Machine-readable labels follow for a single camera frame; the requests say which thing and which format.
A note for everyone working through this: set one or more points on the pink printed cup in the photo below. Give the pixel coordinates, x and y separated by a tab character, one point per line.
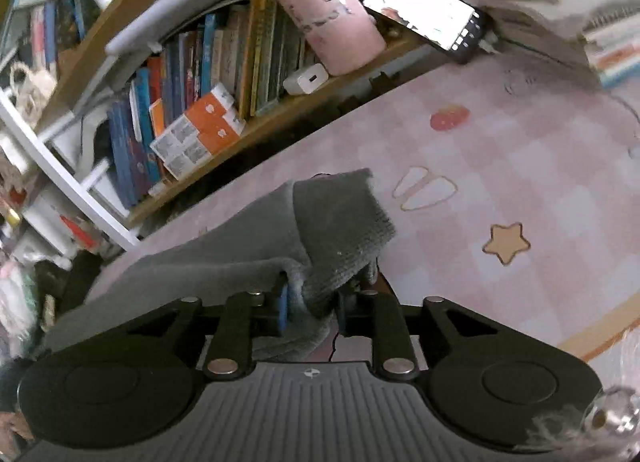
330	21

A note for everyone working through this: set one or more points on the orange white carton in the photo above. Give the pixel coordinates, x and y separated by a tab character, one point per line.
207	109
222	136

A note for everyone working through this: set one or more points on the black smartphone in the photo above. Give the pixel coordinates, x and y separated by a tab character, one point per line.
425	6

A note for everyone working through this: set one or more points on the white charger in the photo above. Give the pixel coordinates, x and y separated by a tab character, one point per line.
306	79

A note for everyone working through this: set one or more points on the red bottle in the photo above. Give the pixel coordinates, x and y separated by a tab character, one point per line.
77	232

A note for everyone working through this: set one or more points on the grey sweater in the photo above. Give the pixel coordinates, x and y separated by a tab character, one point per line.
225	252

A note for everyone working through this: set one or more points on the clear glass ornament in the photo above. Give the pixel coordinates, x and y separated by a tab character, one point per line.
612	417

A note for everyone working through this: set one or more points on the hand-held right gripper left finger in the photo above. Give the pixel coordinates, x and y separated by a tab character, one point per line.
282	307

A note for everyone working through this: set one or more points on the white flat desk lamp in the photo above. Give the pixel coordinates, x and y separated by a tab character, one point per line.
175	6

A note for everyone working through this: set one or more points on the row of leaning colourful books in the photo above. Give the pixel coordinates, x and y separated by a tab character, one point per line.
200	66

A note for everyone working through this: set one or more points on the row of tall shelf books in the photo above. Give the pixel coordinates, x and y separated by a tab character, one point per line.
50	26

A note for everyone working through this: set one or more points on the pink checked cartoon desk mat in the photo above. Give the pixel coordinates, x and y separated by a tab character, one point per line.
500	166

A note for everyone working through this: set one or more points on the stack of papers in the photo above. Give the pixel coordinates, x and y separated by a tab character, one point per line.
550	16

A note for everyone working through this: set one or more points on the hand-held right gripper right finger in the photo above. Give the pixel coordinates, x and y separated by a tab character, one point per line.
345	314

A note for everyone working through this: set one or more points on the white wooden bookshelf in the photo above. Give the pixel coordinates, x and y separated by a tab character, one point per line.
65	176

